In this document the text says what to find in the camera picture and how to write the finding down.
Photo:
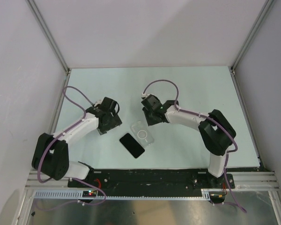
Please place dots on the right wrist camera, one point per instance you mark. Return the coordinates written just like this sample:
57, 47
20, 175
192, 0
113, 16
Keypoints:
151, 103

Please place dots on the clear magsafe phone case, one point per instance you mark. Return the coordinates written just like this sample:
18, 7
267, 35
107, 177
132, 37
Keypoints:
142, 134

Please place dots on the left aluminium frame post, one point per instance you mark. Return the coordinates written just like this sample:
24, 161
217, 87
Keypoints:
47, 33

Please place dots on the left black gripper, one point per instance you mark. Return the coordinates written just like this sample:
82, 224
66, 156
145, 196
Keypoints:
115, 122

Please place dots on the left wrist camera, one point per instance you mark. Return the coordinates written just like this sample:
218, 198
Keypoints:
110, 105

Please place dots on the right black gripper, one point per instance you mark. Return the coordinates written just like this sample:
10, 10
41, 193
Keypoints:
150, 122

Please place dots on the aluminium frame post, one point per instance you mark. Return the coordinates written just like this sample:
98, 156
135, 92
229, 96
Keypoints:
47, 33
263, 14

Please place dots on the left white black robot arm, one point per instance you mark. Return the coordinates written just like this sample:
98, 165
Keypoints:
51, 157

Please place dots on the right aluminium frame post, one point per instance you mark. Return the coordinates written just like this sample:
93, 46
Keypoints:
263, 14

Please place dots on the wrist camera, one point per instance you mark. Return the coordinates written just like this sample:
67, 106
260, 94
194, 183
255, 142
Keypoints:
151, 103
110, 105

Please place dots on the black smartphone blue edge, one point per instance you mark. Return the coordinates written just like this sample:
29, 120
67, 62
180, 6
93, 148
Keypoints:
133, 147

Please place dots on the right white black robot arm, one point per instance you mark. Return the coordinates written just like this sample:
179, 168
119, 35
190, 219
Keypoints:
216, 132

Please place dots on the aluminium front frame rail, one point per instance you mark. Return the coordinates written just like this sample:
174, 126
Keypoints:
198, 179

